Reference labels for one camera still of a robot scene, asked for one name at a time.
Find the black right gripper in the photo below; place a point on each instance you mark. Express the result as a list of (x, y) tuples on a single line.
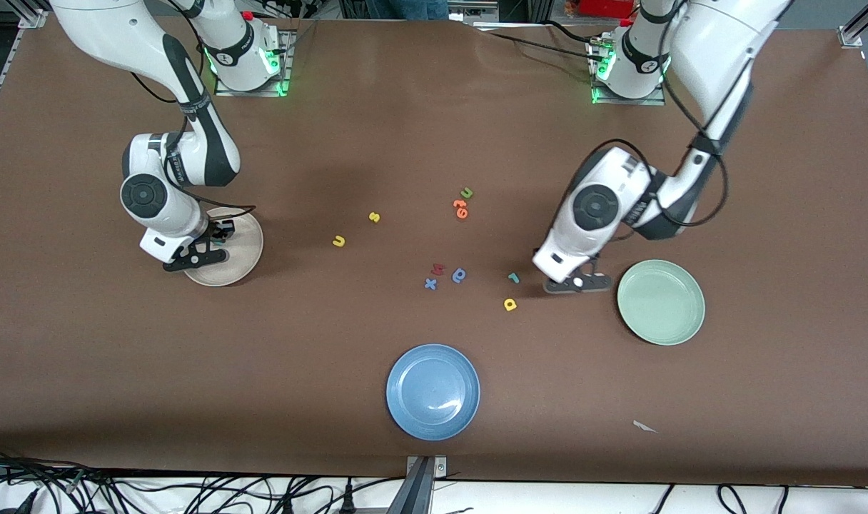
[(213, 232)]

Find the yellow foam letter a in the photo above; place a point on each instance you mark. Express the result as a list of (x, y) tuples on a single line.
[(507, 308)]

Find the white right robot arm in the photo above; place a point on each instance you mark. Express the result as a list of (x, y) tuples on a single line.
[(120, 28)]

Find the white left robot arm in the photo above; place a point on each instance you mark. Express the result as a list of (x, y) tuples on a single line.
[(712, 43)]

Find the beige brown plate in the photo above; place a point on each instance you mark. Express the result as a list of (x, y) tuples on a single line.
[(245, 250)]

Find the brown table cover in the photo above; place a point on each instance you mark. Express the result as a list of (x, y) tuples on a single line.
[(434, 128)]

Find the blue letter p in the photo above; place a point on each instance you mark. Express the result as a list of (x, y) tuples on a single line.
[(463, 273)]

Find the blue plate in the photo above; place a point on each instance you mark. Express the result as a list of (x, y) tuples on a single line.
[(432, 392)]

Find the person in blue jeans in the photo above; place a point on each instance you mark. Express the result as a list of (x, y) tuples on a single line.
[(420, 7)]

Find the black power plug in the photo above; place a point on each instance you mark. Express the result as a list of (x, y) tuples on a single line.
[(348, 503)]

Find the red box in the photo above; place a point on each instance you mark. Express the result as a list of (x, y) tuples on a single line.
[(605, 7)]

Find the green plate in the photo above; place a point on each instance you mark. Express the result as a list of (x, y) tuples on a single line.
[(661, 302)]

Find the white paper scrap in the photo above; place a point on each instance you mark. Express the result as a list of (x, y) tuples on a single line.
[(643, 426)]

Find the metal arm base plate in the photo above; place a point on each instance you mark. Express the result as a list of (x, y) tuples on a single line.
[(259, 93), (648, 101)]

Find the aluminium corner bracket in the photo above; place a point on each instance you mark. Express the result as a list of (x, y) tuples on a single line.
[(33, 18), (854, 32)]

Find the metal mount post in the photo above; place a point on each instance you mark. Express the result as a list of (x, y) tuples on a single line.
[(425, 467)]

